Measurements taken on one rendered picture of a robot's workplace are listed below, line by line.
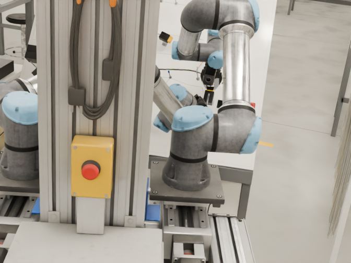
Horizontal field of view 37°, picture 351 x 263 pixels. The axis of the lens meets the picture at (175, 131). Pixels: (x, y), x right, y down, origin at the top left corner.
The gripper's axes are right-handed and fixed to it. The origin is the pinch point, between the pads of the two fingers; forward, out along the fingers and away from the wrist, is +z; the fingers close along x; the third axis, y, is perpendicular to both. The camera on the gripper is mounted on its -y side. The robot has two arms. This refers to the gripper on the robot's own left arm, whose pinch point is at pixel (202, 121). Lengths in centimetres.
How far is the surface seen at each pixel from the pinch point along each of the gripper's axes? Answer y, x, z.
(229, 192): -11.4, -26.7, 22.3
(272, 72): 56, 211, 414
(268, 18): 53, 29, 12
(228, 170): -4.3, -22.3, 11.1
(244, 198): -7.4, -32.1, 25.7
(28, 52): -44, 64, -37
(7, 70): -65, 79, -23
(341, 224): 20, -60, 64
